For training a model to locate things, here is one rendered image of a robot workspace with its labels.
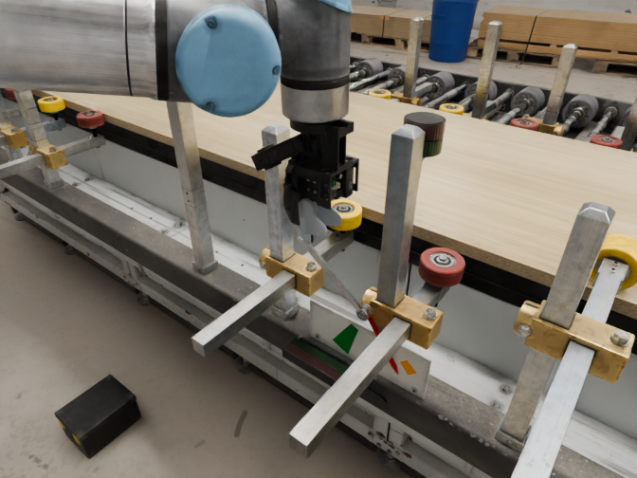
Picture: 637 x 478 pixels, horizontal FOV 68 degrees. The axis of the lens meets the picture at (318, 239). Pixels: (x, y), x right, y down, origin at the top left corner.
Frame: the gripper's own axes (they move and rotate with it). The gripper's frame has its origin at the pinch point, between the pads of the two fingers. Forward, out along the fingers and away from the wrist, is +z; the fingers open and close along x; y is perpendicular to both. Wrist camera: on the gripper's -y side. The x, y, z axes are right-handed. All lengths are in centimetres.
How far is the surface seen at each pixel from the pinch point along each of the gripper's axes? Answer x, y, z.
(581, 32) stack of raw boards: 587, -73, 60
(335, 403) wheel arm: -15.0, 16.6, 13.6
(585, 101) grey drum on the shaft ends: 155, 12, 15
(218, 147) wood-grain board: 31, -56, 9
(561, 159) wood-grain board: 80, 21, 10
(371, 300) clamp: 5.4, 9.6, 12.7
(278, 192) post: 6.0, -11.4, -1.5
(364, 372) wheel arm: -7.9, 16.9, 13.6
